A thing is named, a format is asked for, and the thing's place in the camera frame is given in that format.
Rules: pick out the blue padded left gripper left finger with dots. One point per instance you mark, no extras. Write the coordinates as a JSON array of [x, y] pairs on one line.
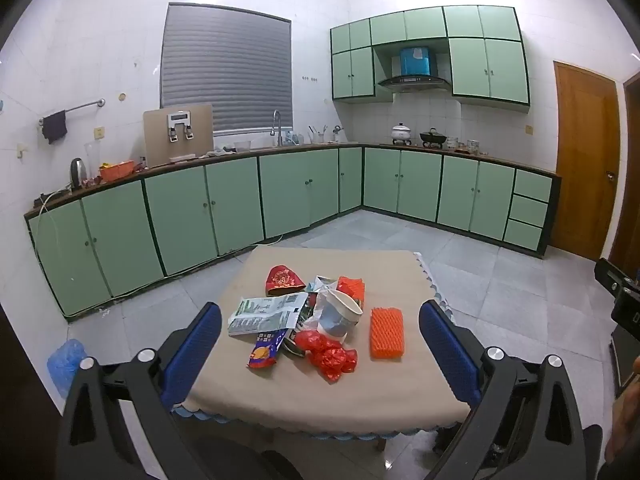
[[94, 441]]

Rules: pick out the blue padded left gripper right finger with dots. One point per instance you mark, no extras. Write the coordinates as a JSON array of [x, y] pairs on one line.
[[523, 422]]

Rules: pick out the blue red snack packet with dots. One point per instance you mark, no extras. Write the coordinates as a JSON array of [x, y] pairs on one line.
[[266, 349]]

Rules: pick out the orange foam net sleeve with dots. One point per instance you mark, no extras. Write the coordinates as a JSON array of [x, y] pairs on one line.
[[387, 336]]

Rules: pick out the green white snack bag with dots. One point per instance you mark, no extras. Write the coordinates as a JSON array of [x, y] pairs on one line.
[[266, 314]]

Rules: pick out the red plastic bag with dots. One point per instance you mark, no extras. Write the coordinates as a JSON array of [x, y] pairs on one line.
[[327, 355]]

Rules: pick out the red gold paper bag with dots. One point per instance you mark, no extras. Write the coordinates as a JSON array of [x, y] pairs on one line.
[[281, 280]]

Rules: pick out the orange foam net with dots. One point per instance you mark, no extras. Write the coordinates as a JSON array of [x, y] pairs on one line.
[[352, 287]]

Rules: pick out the white paper cup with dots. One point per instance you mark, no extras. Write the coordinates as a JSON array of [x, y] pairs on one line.
[[339, 314]]

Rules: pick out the white blue carton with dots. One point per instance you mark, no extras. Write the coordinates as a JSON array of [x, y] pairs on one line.
[[320, 283]]

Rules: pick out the green lower kitchen cabinets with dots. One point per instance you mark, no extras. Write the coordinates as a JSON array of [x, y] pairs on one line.
[[108, 243]]

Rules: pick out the person's hand at edge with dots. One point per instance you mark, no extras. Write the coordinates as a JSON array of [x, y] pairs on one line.
[[625, 417]]

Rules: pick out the blue plastic bag on floor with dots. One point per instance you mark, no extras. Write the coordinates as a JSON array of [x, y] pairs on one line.
[[63, 364]]

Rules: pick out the wooden door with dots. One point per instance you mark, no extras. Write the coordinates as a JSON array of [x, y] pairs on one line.
[[588, 159]]

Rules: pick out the black wok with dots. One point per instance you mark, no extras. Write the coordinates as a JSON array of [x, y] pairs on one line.
[[433, 139]]

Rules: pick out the orange basin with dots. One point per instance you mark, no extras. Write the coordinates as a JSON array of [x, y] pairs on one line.
[[114, 172]]

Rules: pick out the steel electric kettle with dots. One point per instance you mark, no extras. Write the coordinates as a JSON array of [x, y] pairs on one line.
[[78, 174]]

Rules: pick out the white enamel pot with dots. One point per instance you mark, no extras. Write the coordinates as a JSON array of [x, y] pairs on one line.
[[401, 135]]

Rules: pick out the brown board with dispenser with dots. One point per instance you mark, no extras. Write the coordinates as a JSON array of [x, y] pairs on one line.
[[177, 132]]

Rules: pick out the range hood with blue film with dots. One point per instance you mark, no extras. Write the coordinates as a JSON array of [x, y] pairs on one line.
[[410, 69]]

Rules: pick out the chrome sink faucet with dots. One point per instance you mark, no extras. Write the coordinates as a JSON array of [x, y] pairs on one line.
[[276, 129]]

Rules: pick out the grey window blind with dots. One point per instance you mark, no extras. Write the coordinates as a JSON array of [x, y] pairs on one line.
[[237, 61]]

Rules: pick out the green upper wall cabinets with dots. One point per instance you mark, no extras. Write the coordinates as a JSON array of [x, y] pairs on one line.
[[473, 52]]

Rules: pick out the dark towel on rail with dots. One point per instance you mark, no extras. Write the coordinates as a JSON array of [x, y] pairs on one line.
[[53, 127]]

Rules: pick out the metal towel rail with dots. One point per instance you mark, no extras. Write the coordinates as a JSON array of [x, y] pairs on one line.
[[96, 103]]

